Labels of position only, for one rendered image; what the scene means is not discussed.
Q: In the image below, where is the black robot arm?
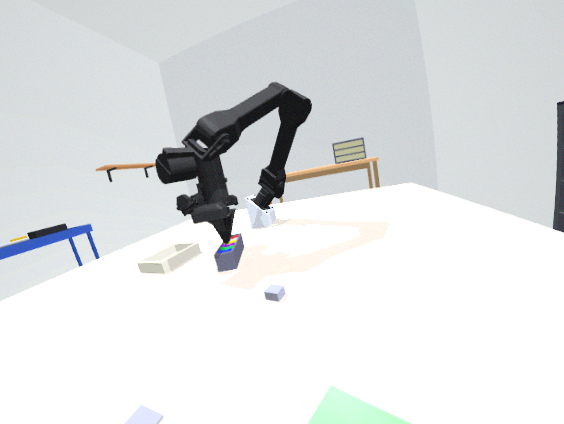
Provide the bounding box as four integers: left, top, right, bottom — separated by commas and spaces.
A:
155, 82, 312, 216

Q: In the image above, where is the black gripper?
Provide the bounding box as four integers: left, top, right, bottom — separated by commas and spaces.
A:
191, 174, 238, 245

